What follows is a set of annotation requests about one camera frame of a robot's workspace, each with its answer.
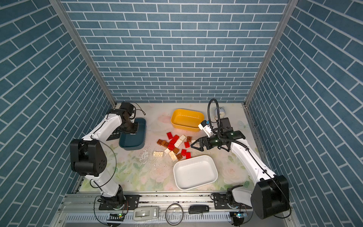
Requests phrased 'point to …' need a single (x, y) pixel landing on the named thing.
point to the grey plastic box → (145, 213)
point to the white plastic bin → (195, 172)
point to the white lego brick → (180, 140)
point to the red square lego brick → (187, 144)
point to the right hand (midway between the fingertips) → (198, 144)
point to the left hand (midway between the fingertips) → (137, 130)
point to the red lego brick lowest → (188, 155)
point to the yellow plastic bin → (186, 119)
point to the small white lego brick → (167, 150)
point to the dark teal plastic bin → (131, 141)
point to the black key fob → (198, 209)
